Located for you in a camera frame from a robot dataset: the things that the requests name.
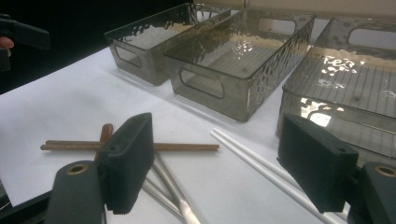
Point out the smoky transparent plastic bin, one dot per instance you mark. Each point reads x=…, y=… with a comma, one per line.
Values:
x=358, y=88
x=137, y=63
x=236, y=104

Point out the brown wooden chopstick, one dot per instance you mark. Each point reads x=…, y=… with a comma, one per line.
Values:
x=71, y=142

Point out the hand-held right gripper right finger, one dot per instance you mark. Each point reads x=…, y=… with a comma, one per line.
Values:
x=317, y=161

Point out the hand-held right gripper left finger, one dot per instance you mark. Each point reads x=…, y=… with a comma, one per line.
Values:
x=129, y=165

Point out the beige wooden furniture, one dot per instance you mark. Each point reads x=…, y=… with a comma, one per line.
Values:
x=311, y=6

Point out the white table sheet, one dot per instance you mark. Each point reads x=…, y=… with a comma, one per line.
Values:
x=77, y=102

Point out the white chopstick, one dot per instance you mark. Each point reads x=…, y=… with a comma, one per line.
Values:
x=249, y=161
x=249, y=153

